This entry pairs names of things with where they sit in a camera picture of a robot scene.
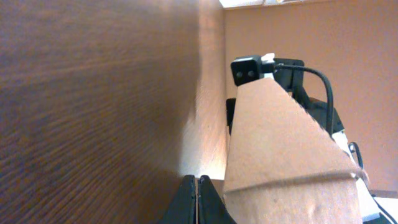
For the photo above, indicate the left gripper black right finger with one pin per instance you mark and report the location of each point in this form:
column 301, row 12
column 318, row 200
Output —
column 211, row 209

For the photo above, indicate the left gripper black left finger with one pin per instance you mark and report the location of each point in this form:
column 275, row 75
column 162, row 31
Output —
column 182, row 209

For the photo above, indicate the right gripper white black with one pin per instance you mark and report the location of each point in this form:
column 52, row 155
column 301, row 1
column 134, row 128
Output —
column 289, row 74

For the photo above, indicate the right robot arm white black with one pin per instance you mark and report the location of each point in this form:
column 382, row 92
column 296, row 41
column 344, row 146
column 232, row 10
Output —
column 288, row 159

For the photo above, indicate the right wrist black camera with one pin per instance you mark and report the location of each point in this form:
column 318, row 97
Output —
column 251, row 68

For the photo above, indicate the brown cardboard box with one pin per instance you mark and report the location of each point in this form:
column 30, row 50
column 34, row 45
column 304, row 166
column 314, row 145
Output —
column 282, row 166

